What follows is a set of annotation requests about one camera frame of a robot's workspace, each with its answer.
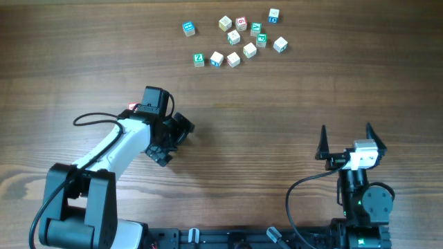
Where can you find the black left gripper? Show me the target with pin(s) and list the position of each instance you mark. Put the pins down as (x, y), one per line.
(160, 156)

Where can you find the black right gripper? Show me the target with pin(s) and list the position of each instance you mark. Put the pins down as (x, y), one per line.
(336, 161)

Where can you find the red letter A block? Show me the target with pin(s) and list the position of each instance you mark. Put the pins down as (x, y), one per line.
(132, 106)

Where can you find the wooden block red picture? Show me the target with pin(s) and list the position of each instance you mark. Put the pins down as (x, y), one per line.
(233, 59)

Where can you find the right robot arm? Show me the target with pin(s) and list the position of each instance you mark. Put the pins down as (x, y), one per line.
(366, 206)

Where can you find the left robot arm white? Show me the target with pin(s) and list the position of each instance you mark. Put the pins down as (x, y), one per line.
(79, 209)

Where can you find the green letter Z block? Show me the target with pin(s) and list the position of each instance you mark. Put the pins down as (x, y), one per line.
(198, 59)

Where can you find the blue top wooden block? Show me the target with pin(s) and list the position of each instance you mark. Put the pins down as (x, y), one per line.
(188, 28)

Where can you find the wooden block yellow green picture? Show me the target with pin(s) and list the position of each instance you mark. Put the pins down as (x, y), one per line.
(249, 50)

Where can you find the wooden block green side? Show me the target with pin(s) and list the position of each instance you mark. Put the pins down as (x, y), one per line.
(233, 37)

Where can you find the wooden block right end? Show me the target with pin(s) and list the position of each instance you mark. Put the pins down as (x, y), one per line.
(280, 44)

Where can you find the red number 9 block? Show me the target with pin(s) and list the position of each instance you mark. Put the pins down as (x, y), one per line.
(241, 24)

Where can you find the green letter F block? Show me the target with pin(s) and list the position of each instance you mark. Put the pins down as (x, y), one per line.
(261, 40)

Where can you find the green letter V block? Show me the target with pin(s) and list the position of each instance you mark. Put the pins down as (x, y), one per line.
(255, 28)

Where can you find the wooden block blue C side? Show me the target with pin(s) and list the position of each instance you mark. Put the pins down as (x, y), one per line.
(273, 15)

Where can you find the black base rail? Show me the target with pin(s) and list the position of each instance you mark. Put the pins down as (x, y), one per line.
(242, 238)

